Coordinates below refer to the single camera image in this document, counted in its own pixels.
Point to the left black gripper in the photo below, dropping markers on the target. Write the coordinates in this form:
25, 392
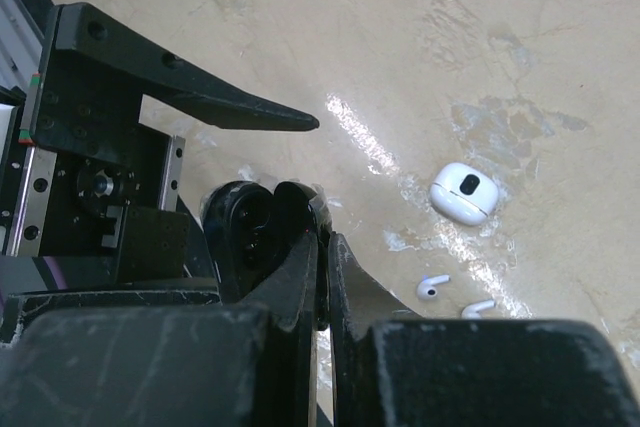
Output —
89, 194

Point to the white earbud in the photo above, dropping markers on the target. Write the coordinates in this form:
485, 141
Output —
474, 311
427, 288

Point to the white earbud left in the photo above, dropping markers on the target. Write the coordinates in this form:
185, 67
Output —
427, 288

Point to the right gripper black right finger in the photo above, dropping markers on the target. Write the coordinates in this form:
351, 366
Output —
392, 367

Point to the white earbud charging case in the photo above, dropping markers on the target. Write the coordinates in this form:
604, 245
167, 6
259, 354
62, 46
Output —
464, 194

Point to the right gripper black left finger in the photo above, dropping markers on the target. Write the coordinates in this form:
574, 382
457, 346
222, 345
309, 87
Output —
167, 358

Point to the black earbud charging case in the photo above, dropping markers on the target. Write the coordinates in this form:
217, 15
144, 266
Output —
250, 230

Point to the white earbud right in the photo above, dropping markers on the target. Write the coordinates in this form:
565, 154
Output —
474, 311

